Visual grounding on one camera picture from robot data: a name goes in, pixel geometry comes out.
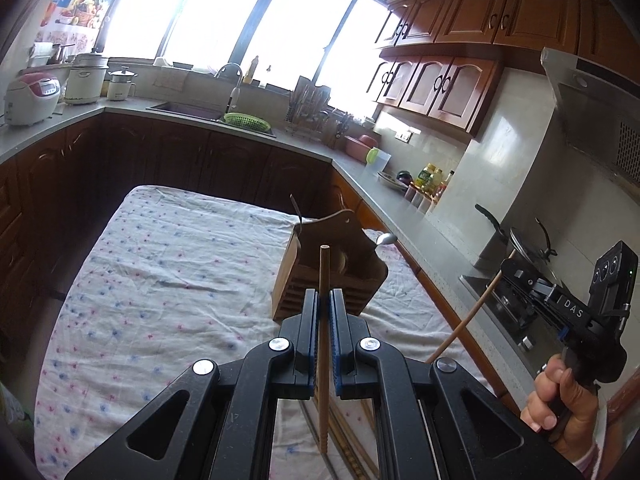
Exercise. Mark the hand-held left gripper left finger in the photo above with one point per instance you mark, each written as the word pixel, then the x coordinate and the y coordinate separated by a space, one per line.
pixel 312 340

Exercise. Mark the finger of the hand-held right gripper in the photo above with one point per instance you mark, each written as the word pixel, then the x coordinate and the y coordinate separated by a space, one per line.
pixel 527 276
pixel 525 307

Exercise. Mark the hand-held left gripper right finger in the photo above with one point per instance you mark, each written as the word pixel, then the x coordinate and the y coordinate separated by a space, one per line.
pixel 336 340

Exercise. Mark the wooden chopstick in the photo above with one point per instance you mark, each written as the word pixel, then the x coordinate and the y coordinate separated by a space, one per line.
pixel 470 315
pixel 325 275

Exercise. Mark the wooden utensil holder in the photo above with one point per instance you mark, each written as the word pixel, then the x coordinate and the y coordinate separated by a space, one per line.
pixel 352 270

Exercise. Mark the person's right hand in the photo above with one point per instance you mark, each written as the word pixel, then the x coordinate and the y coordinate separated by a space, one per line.
pixel 565 410

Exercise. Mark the glass pan lid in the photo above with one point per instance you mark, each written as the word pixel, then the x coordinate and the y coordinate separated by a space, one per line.
pixel 532 250

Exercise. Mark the gas stove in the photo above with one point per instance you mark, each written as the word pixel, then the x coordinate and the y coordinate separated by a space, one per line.
pixel 480 287

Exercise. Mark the metal spoon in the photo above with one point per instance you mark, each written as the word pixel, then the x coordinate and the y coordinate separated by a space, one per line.
pixel 387 238

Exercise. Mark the white spice jar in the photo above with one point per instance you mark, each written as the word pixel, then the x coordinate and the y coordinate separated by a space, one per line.
pixel 413 196
pixel 422 201
pixel 432 205

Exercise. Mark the yellow oil bottle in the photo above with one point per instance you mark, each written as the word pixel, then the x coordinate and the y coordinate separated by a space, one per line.
pixel 438 180

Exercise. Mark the green label oil bottle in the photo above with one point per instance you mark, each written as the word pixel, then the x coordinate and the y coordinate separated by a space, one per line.
pixel 424 178

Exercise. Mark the purple eggplant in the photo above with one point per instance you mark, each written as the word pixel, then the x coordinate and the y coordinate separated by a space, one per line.
pixel 404 177

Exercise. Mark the white bowl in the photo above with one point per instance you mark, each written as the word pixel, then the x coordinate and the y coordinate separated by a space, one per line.
pixel 390 182

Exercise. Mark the floral tablecloth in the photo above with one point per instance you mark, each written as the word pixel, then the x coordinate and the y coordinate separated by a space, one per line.
pixel 150 285

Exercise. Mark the steel range hood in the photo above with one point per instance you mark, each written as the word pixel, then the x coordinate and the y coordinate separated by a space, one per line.
pixel 600 110

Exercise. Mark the pink plastic container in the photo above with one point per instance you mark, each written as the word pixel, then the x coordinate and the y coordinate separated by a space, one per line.
pixel 360 146

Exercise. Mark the knife and scissors holder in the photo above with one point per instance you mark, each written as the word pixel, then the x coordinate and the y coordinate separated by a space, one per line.
pixel 343 132

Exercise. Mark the green plastic basket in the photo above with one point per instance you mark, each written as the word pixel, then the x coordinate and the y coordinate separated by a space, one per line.
pixel 247 121

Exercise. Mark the metal dish rack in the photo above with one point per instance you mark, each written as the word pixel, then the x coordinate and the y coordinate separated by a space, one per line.
pixel 310 110

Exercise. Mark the wooden base cabinets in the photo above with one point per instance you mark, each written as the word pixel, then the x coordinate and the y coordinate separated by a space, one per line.
pixel 150 155

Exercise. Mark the steel kitchen sink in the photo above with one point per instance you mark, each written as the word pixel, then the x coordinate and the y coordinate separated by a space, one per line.
pixel 185 110

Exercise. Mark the chrome faucet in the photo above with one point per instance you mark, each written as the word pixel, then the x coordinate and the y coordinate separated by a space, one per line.
pixel 235 72

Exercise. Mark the small white electric pot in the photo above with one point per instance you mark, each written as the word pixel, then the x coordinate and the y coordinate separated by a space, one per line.
pixel 121 87

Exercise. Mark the large white steamer pot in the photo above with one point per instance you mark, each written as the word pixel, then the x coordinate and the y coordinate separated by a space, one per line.
pixel 87 80

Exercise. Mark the kitchen window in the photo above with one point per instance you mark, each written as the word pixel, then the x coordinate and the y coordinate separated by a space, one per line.
pixel 210 10

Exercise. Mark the white and red rice cooker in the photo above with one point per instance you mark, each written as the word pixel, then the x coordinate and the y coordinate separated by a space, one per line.
pixel 30 100

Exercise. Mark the wall outlet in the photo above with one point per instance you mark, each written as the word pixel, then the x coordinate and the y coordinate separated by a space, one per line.
pixel 403 135

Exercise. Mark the glass door wall cabinet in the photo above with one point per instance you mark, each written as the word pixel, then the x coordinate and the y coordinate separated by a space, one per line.
pixel 440 85

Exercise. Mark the wooden wall cabinet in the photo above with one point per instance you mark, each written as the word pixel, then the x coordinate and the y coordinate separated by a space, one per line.
pixel 500 10

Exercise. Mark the tropical fruit wall poster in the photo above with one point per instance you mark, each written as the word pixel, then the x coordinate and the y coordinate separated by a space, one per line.
pixel 85 5

